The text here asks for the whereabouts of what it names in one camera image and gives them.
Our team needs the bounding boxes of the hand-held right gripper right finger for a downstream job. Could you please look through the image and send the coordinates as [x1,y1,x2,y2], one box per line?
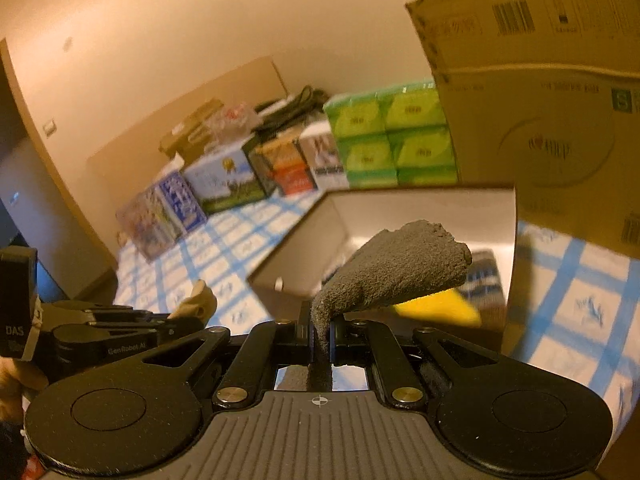
[331,320,503,406]

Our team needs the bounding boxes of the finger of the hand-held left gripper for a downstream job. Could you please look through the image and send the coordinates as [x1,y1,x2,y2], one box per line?
[85,312,203,343]
[40,300,153,323]

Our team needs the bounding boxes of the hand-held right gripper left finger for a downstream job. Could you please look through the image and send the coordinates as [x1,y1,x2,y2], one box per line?
[142,320,313,408]

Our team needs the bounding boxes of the beige sock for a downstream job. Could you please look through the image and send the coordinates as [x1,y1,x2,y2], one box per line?
[169,280,219,321]

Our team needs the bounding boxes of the grey cloth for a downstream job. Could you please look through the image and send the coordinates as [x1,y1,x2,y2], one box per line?
[309,218,473,393]

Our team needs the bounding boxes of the green and yellow sponge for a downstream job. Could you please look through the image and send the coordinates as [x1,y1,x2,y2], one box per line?
[392,287,482,328]

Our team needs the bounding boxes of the patterned knit sock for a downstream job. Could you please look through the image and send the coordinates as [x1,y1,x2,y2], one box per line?
[460,250,507,313]

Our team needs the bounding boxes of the person's left hand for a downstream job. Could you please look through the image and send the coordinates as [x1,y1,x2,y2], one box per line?
[0,357,48,401]

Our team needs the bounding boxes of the blue cartoon milk carton box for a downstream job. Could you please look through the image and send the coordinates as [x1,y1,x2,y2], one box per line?
[116,170,208,263]

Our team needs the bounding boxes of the cow-printed milk carton box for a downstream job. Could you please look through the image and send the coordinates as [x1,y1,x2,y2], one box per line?
[182,142,278,215]

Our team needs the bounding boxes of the orange and brown food box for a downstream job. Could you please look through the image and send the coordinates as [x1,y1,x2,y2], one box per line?
[270,165,317,196]
[250,140,307,171]

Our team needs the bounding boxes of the white photo-printed box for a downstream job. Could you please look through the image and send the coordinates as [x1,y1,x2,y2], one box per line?
[299,132,350,191]

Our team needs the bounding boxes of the wooden headboard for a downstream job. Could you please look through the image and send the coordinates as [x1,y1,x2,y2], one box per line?
[87,55,291,211]

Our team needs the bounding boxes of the long brown cardboard box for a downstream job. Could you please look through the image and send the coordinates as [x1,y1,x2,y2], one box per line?
[159,99,226,158]

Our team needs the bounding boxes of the blue checkered bed sheet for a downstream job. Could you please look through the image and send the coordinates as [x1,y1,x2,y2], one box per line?
[114,187,640,411]

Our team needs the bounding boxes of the clear plastic bag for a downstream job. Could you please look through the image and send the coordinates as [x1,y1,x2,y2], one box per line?
[200,102,263,148]

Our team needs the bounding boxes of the large tan cardboard box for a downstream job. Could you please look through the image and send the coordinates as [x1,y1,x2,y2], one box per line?
[405,0,640,261]

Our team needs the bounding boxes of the black coiled cables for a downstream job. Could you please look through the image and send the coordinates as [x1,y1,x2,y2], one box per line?
[255,86,328,128]

